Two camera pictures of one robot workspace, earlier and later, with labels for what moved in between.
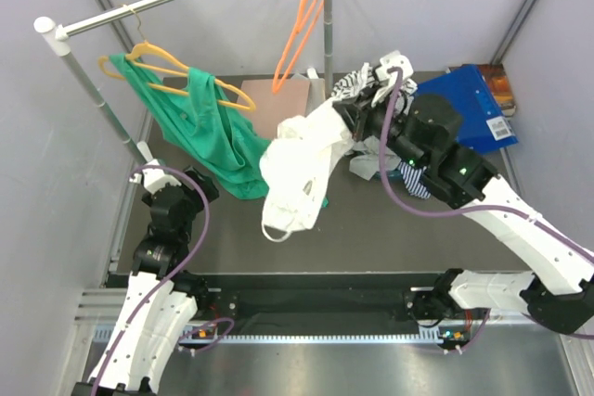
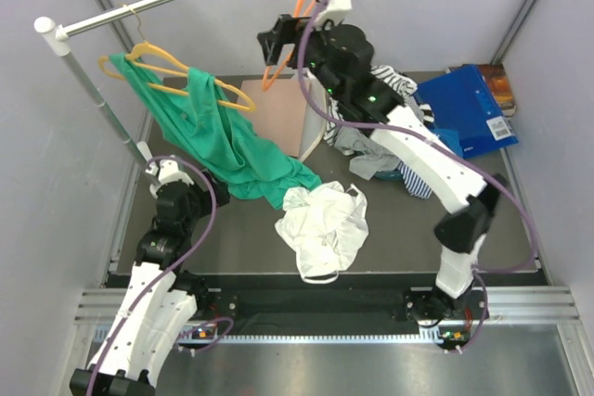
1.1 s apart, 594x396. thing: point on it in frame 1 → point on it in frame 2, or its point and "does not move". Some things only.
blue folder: (483, 127) does not move
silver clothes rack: (56, 35) does not move
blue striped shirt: (412, 177) does not move
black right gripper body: (369, 117) → (290, 33)
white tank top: (295, 167) → (325, 223)
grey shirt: (366, 162) does not move
